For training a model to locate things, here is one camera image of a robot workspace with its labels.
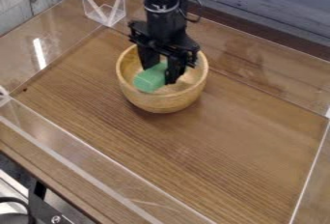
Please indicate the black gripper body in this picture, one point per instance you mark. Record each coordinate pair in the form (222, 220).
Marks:
(163, 31)

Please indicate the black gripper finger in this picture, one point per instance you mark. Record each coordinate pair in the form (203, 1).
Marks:
(149, 56)
(177, 63)

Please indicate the green rectangular block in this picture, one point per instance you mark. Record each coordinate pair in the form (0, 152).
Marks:
(151, 79)

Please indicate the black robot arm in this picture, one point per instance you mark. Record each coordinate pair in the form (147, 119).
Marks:
(162, 6)

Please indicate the brown wooden bowl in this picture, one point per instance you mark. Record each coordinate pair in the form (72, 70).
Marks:
(170, 98)

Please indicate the clear acrylic front wall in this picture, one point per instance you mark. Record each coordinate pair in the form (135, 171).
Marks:
(97, 183)

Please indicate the black metal table bracket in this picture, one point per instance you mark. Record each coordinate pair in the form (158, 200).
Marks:
(43, 211)

